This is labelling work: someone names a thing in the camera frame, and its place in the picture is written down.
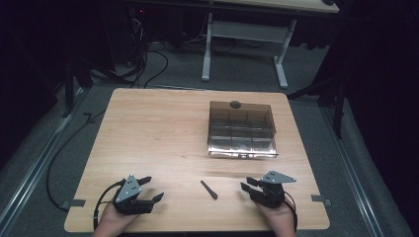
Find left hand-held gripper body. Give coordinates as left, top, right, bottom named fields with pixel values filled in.
left=112, top=174, right=155, bottom=216

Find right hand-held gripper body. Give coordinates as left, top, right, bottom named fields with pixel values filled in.
left=254, top=170, right=297, bottom=209

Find black stick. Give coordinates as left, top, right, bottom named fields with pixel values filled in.
left=200, top=180, right=219, bottom=200

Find clear brown drawer box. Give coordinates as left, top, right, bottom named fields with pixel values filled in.
left=207, top=100, right=280, bottom=160

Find person's right hand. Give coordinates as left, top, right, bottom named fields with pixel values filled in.
left=255, top=200, right=296, bottom=237

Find person's left hand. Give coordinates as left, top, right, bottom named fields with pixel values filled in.
left=92, top=201, right=141, bottom=237

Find grey tape strip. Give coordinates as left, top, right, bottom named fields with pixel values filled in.
left=61, top=198, right=87, bottom=209
left=310, top=194, right=332, bottom=207

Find black stand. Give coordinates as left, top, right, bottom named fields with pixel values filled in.
left=286, top=62, right=351, bottom=140
left=61, top=53, right=95, bottom=119

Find white-framed desk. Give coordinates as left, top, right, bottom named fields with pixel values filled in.
left=201, top=0, right=341, bottom=91

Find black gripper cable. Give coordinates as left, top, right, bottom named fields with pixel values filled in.
left=92, top=179, right=127, bottom=231
left=283, top=191, right=298, bottom=233

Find long black floor cable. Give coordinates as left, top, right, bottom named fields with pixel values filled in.
left=45, top=108, right=108, bottom=213

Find metal floor rail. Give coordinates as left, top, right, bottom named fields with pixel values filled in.
left=0, top=86, right=91, bottom=233
left=319, top=104, right=385, bottom=237

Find bundle of black cables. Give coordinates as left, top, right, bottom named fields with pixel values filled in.
left=123, top=9, right=170, bottom=89

